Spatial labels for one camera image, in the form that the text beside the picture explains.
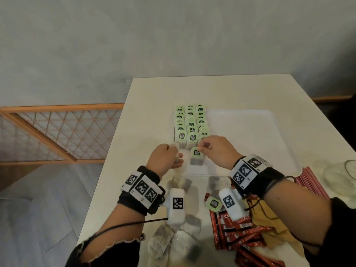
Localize pile of brown sugar packets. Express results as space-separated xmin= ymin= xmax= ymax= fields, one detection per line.
xmin=244 ymin=197 xmax=305 ymax=258

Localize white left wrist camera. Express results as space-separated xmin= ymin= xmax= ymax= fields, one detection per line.
xmin=165 ymin=188 xmax=186 ymax=225

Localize person's left forearm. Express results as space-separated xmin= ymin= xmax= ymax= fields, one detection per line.
xmin=80 ymin=202 xmax=145 ymax=262

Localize white tea bag green tag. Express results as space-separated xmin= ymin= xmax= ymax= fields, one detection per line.
xmin=169 ymin=141 xmax=182 ymax=169
xmin=190 ymin=146 xmax=207 ymax=167

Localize person's left hand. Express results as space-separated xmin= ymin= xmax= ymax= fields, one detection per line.
xmin=146 ymin=144 xmax=185 ymax=181

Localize wooden lattice screen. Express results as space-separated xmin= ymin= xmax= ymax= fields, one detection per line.
xmin=0 ymin=103 xmax=125 ymax=167

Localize wooden wall rail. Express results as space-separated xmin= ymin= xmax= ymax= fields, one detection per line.
xmin=311 ymin=96 xmax=354 ymax=103

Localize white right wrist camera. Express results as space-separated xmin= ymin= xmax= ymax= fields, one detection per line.
xmin=218 ymin=187 xmax=250 ymax=221

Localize black furniture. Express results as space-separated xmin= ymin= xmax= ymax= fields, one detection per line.
xmin=328 ymin=93 xmax=356 ymax=152

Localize person's right hand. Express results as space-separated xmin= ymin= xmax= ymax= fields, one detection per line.
xmin=198 ymin=135 xmax=244 ymax=171

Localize red stirrer sticks bundle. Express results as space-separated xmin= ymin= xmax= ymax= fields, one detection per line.
xmin=294 ymin=167 xmax=330 ymax=199

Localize white tray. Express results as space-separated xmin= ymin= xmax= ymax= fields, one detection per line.
xmin=169 ymin=109 xmax=303 ymax=177

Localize pile of tea bags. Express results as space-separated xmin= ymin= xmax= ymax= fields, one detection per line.
xmin=147 ymin=176 xmax=231 ymax=267

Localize rows of laid tea bags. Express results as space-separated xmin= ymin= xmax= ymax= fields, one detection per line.
xmin=174 ymin=104 xmax=211 ymax=151

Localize clear glass jar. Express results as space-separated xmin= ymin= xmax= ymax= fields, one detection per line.
xmin=322 ymin=159 xmax=356 ymax=198

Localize person's right forearm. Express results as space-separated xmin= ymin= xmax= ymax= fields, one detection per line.
xmin=263 ymin=178 xmax=333 ymax=248

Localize black left wristband marker tags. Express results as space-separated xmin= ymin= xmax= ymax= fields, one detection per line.
xmin=118 ymin=166 xmax=166 ymax=216

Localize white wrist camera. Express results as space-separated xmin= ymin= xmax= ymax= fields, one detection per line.
xmin=218 ymin=187 xmax=250 ymax=221
xmin=165 ymin=188 xmax=186 ymax=225

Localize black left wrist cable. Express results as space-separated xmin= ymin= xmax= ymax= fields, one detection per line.
xmin=78 ymin=218 xmax=169 ymax=253

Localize pile of red coffee sachets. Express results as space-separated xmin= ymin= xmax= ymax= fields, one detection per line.
xmin=204 ymin=191 xmax=286 ymax=267

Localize person's black top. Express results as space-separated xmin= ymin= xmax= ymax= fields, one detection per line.
xmin=65 ymin=197 xmax=356 ymax=267

